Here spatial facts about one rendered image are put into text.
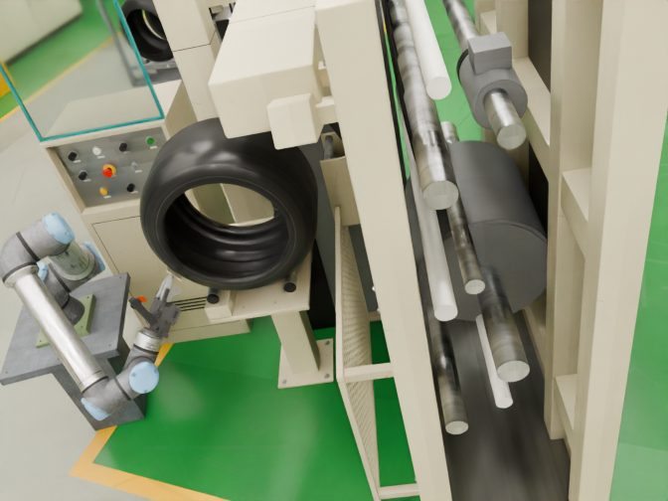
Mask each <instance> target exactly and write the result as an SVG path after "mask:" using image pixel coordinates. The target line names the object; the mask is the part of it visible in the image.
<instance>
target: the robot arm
mask: <svg viewBox="0 0 668 501"><path fill-rule="evenodd" d="M75 238H76V236H75V233H74V231H73V230H72V228H71V227H70V225H69V224H68V223H67V222H66V220H65V219H64V218H63V217H62V216H61V215H60V214H58V213H56V212H52V213H51V214H49V215H45V216H44V217H43V218H42V219H40V220H38V221H36V222H35V223H33V224H31V225H29V226H28V227H26V228H24V229H23V230H21V231H19V232H18V233H15V234H13V235H12V236H11V237H10V238H9V239H8V240H7V241H6V243H5V245H4V246H3V248H2V250H1V252H0V278H1V280H2V282H3V283H4V285H5V286H6V287H10V288H13V289H14V290H15V292H16V293H17V295H18V296H19V298H20V299H21V301H22V302H23V304H24V305H25V307H26V308H27V310H28V311H29V313H30V314H31V316H32V317H33V319H34V320H35V322H36V323H37V325H38V326H39V328H40V329H41V331H42V332H43V334H44V335H45V337H46V338H47V340H48V341H49V343H50V344H51V346H52V347H53V349H54V350H55V352H56V353H57V355H58V356H59V358H60V359H61V361H62V362H63V364H64V365H65V367H66V369H67V370H68V372H69V373H70V375H71V376H72V378H73V379H74V381H75V382H76V384H77V385H78V387H79V388H80V390H81V392H82V394H83V396H84V398H82V403H83V405H84V407H85V408H86V409H87V411H88V412H89V413H90V414H91V415H92V416H93V417H94V418H96V419H97V420H103V419H104V418H107V417H108V416H111V414H112V413H114V412H115V411H117V410H118V409H120V408H121V407H122V406H124V405H125V404H127V403H128V402H129V401H131V400H133V399H134V398H136V397H137V396H139V395H140V394H144V393H148V392H150V391H152V390H153V389H154V388H155V387H156V386H157V384H158V381H159V372H158V369H157V367H156V366H155V365H154V364H155V361H156V359H157V356H158V354H159V351H160V349H161V346H162V344H163V342H164V339H163V338H162V337H164V338H167V339H168V336H169V334H168V332H169V329H170V327H171V324H173V323H174V324H175V323H176V321H177V319H178V316H179V314H180V311H181V309H180V307H178V306H177V305H175V304H172V303H170V301H171V300H172V297H173V296H175V295H180V294H181V289H180V288H179V287H177V286H176V285H174V284H173V283H172V281H173V275H172V274H170V275H169V276H167V277H166V278H165V280H164V281H163V282H162V284H161V285H160V287H159V289H158V290H157V292H156V294H155V297H154V299H153V301H152V303H151V306H150V309H149V311H150V312H148V311H147V310H146V308H145V307H144V306H143V305H142V304H141V301H140V299H138V298H135V297H134V296H132V297H131V298H130V299H128V302H129V303H130V307H131V308H133V309H135V310H136V311H137V312H138V313H139V314H140V315H141V316H142V317H143V318H144V319H145V321H146V322H147V323H148V324H149V325H150V327H143V328H142V331H141V330H140V331H138V333H137V335H136V338H135V340H134V343H133V345H132V348H131V350H130V353H129V355H128V357H127V360H126V362H125V365H124V367H123V368H122V371H121V373H120V374H119V375H117V376H115V377H114V378H113V379H111V380H110V379H109V377H108V376H107V375H106V374H105V373H104V371H103V370H102V368H101V367H100V365H99V364H98V362H97V361H96V359H95V358H94V356H93V355H92V354H91V352H90V351H89V349H88V348H87V346H86V345H85V343H84V341H83V340H82V338H81V337H80V335H79V334H78V332H77V331H76V329H75V328H74V326H75V325H76V324H77V323H78V322H79V321H80V320H81V319H82V317H83V316H84V305H83V304H82V302H81V301H79V300H78V299H76V298H74V297H72V296H70V295H69V293H70V292H72V291H74V290H75V289H77V288H78V287H80V286H82V285H83V284H85V283H86V282H88V281H90V280H91V279H93V278H94V277H96V276H98V275H99V274H101V273H102V272H103V271H105V265H104V263H103V261H102V259H101V258H100V256H99V255H98V253H97V252H96V250H95V249H94V247H93V246H92V245H91V243H90V242H84V243H81V244H80V245H79V244H78V243H77V242H76V241H75ZM46 256H47V257H48V258H49V259H50V260H51V262H50V263H48V264H45V263H43V262H38V261H40V260H41V259H43V258H45V257H46ZM174 324H173V325H174ZM173 325H172V326H173ZM156 327H157V328H156ZM155 328H156V329H155Z"/></svg>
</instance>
